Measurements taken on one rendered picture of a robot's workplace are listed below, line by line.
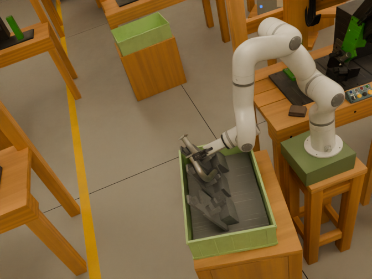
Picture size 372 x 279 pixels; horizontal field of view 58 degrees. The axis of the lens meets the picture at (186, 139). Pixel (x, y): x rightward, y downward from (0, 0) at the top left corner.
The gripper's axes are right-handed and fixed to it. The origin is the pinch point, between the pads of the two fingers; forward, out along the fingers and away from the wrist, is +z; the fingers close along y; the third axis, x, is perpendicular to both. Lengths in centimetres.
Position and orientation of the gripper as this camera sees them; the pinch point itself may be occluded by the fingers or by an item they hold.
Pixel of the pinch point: (197, 156)
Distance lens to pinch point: 163.0
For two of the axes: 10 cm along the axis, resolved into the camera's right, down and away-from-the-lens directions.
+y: -3.2, 0.6, -9.5
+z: -8.3, 4.6, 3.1
